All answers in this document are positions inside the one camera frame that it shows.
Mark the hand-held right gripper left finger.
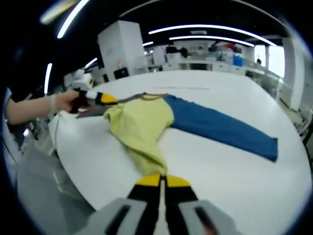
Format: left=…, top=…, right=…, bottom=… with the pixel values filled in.
left=83, top=173, right=162, bottom=235

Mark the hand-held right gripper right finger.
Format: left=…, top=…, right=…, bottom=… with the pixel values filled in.
left=163, top=175, right=239, bottom=235

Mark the multicoloured garment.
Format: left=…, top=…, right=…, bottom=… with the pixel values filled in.
left=75, top=92, right=279, bottom=177

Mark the person's left hand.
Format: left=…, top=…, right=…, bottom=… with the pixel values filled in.
left=50, top=90, right=86, bottom=115

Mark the black box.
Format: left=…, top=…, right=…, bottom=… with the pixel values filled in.
left=113, top=68, right=129, bottom=80

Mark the short ceiling light strip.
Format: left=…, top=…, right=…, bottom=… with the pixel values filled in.
left=44, top=63, right=53, bottom=94

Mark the tall white cabinet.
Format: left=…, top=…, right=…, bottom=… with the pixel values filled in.
left=97, top=20, right=145, bottom=82

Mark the curved ceiling light strip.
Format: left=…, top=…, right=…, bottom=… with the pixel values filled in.
left=57, top=0, right=90, bottom=39

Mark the white workbench row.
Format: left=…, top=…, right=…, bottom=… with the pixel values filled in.
left=149, top=60, right=265, bottom=74

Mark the long ceiling light strip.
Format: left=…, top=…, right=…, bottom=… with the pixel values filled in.
left=169, top=35, right=255, bottom=48
left=148, top=23, right=278, bottom=47

